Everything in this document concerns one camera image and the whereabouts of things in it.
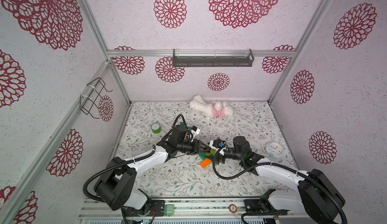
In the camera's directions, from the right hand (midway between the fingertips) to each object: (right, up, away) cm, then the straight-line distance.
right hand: (207, 147), depth 79 cm
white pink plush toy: (+4, +21, +24) cm, 32 cm away
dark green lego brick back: (-2, -7, +9) cm, 11 cm away
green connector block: (-19, -28, -8) cm, 35 cm away
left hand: (0, -1, -2) cm, 2 cm away
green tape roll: (-32, +8, +19) cm, 38 cm away
